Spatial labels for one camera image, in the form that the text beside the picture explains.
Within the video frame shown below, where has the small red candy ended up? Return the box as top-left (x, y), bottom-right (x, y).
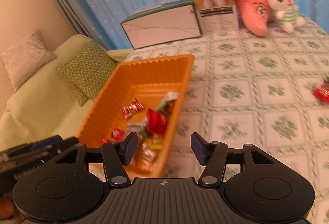
top-left (111, 128), bottom-right (125, 142)

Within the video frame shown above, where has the yellow green candy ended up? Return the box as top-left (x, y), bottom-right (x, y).
top-left (149, 134), bottom-right (163, 151)

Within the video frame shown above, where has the dark red patterned candy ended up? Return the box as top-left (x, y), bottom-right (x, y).
top-left (122, 99), bottom-right (144, 120)

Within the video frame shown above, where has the red square snack packet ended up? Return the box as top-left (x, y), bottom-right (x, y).
top-left (146, 108), bottom-right (167, 136)

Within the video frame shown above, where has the clear plastic snack wrapper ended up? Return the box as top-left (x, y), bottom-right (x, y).
top-left (124, 91), bottom-right (179, 137)

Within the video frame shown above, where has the large red snack packet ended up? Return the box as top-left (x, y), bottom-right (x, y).
top-left (313, 80), bottom-right (329, 104)

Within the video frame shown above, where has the red foil candy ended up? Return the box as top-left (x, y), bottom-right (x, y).
top-left (102, 138), bottom-right (109, 144)

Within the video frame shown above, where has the clear sesame snack packet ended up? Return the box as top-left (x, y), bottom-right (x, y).
top-left (138, 143), bottom-right (158, 171)

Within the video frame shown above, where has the person's left hand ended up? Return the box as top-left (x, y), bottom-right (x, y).
top-left (0, 197), bottom-right (22, 223)

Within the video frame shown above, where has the light green sofa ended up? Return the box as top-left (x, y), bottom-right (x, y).
top-left (0, 34), bottom-right (134, 152)

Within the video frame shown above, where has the orange plastic tray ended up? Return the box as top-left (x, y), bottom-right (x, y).
top-left (77, 54), bottom-right (194, 179)

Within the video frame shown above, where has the floral white tablecloth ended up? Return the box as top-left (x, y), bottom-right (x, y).
top-left (127, 19), bottom-right (328, 223)

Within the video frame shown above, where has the green zigzag cushion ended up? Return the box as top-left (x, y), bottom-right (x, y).
top-left (55, 42), bottom-right (119, 107)

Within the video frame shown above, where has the beige cushion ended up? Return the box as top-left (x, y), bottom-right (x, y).
top-left (1, 29), bottom-right (56, 92)

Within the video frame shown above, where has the white flat cardboard box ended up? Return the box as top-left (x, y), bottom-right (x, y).
top-left (121, 0), bottom-right (201, 49)

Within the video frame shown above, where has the pink star plush toy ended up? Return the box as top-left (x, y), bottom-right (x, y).
top-left (235, 0), bottom-right (274, 37)

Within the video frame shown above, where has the tall product box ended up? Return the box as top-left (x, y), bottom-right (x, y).
top-left (193, 0), bottom-right (239, 34)

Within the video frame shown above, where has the white bunny plush toy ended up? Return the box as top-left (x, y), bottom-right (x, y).
top-left (268, 0), bottom-right (305, 33)

